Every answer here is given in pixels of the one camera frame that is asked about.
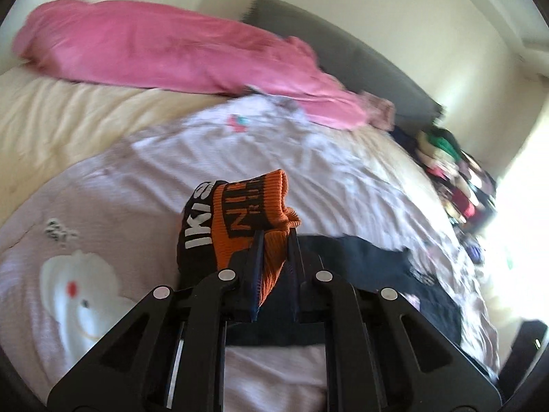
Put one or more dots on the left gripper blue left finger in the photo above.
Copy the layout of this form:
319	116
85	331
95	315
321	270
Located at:
254	274

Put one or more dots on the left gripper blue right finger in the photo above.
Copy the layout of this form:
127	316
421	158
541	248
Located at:
294	265

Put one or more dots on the black sweater with orange cuffs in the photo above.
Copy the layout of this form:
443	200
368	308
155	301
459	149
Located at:
221	219

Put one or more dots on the pile of folded clothes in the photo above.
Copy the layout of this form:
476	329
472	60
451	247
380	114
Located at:
466	191

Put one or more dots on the dark navy garment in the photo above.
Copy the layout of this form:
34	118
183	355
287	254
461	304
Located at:
404	140

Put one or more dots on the lilac strawberry print quilt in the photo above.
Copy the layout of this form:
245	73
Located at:
102	234

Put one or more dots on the dusty pink fuzzy garment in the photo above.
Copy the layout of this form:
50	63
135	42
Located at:
380	111

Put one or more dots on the grey quilted headboard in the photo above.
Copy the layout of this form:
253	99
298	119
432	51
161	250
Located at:
354	63

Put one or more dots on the pink fleece blanket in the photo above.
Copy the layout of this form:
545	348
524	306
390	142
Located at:
146	45

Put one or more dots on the cream bed sheet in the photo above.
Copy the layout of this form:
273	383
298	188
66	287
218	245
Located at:
49	124

